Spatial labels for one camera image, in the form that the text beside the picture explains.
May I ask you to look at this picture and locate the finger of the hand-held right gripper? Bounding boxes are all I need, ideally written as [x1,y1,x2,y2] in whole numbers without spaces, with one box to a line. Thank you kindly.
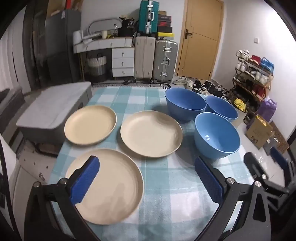
[270,146,296,186]
[243,152,288,200]

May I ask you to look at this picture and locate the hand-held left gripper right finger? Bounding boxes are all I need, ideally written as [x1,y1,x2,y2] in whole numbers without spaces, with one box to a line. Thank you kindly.
[194,156,272,241]

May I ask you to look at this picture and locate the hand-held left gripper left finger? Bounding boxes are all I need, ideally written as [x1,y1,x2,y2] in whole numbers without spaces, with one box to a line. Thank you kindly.
[24,156,101,241]

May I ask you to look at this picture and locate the beige plate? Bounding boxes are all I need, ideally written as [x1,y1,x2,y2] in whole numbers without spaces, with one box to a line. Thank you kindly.
[65,149,144,225]
[120,110,183,158]
[64,105,117,146]

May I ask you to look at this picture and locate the blue bowl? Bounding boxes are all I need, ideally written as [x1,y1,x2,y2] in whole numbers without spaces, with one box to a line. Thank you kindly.
[205,96,238,123]
[194,112,241,160]
[165,88,207,121]

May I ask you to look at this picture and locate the brown patterned boards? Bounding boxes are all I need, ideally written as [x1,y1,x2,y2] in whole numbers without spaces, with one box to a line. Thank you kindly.
[268,120,289,154]

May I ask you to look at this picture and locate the cardboard box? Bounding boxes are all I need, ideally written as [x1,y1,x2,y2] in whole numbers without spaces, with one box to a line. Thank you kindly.
[245,115,274,150]

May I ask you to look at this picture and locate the teal checked tablecloth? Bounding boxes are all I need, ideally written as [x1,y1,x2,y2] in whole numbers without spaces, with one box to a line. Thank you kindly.
[50,86,255,241]

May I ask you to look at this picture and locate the purple bag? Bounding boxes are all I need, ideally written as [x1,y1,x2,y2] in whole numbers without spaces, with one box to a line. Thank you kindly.
[257,98,277,123]

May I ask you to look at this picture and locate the yellow plastic bag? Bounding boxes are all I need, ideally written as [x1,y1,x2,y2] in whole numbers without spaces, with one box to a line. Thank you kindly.
[233,98,246,113]

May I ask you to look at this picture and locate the wooden shoe rack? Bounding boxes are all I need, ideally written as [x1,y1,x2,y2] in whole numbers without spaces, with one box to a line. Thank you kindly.
[231,56,274,112]

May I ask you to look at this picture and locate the grey coffee table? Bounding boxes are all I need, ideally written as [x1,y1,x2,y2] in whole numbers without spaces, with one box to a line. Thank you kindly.
[16,82,93,144]

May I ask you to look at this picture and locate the group of assorted sneakers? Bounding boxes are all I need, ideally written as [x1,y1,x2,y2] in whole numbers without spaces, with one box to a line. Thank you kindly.
[172,76,232,98]

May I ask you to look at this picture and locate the rack shoe collection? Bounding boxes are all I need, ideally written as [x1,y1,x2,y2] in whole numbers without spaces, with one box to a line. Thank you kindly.
[235,49,274,109]

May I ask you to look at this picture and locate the white grey laundry basket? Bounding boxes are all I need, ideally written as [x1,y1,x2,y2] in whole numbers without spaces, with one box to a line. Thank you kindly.
[87,54,107,82]

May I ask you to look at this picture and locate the wooden door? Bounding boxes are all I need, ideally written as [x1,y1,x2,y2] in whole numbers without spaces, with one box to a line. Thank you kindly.
[175,0,224,80]

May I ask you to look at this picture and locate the silver suitcase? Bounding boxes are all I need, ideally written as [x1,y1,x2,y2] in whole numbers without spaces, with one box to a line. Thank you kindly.
[153,39,178,84]

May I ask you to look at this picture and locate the dark grey refrigerator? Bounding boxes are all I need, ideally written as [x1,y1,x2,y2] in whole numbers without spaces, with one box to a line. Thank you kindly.
[44,9,81,81]

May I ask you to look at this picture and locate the beige suitcase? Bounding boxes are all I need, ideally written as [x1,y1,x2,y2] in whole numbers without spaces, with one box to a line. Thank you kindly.
[134,36,156,82]

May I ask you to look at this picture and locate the white vanity desk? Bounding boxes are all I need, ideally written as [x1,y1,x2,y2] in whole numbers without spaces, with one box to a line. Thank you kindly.
[73,37,135,81]

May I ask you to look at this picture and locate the dark glass cabinet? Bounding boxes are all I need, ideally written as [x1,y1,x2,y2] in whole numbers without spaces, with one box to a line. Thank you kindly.
[22,0,50,93]

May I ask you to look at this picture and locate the white cylindrical canister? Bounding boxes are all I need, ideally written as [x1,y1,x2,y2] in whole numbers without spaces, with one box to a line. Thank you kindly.
[73,30,84,45]

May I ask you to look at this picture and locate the arched mirror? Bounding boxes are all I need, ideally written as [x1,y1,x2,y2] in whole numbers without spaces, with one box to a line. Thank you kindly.
[87,18,123,35]

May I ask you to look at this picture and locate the black bag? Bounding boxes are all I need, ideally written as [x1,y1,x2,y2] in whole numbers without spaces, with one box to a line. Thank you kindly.
[117,17,137,37]

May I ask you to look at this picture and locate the black red shoe box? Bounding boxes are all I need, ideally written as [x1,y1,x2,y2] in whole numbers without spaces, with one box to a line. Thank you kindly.
[157,15,172,26]

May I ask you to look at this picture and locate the teal suitcase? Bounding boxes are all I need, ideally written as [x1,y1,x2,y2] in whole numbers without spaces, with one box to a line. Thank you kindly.
[139,0,160,35]

